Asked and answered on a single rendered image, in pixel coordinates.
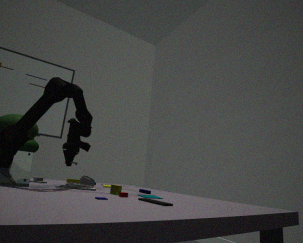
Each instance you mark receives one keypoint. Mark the yellow rectangular block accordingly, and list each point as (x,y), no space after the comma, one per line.
(115,189)

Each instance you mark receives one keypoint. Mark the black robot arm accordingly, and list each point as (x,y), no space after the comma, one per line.
(14,136)

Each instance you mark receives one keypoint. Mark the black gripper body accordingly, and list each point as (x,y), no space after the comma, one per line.
(71,142)

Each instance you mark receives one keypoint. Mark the small red block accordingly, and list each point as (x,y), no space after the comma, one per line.
(123,194)

